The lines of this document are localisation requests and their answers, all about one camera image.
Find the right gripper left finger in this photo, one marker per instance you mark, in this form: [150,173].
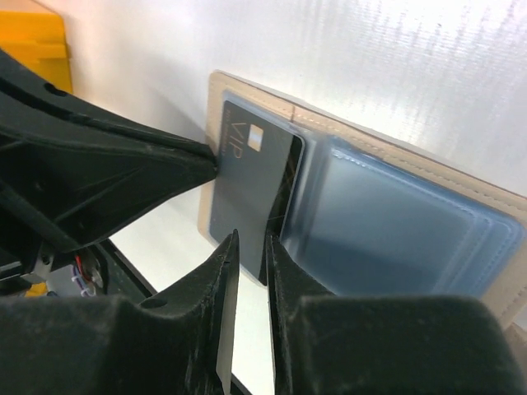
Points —
[179,341]

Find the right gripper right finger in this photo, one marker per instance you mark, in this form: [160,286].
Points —
[329,344]

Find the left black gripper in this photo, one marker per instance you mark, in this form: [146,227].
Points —
[73,174]

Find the beige card holder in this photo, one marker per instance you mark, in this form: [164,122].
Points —
[371,216]

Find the black VIP card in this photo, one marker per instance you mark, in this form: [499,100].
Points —
[258,160]

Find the yellow plastic bin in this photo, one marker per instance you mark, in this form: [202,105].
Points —
[35,37]

